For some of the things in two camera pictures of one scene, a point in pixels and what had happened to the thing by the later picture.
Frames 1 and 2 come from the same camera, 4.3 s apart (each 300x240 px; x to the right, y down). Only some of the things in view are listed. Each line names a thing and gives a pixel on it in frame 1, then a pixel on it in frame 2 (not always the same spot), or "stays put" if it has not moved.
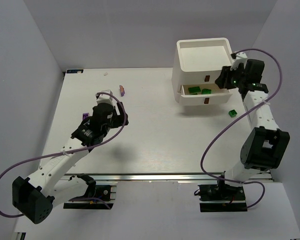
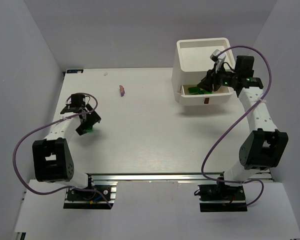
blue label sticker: [76, 71] stays put
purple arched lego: [122, 90] stays put
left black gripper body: [120, 117] -> [89, 120]
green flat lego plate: [194, 90] stays put
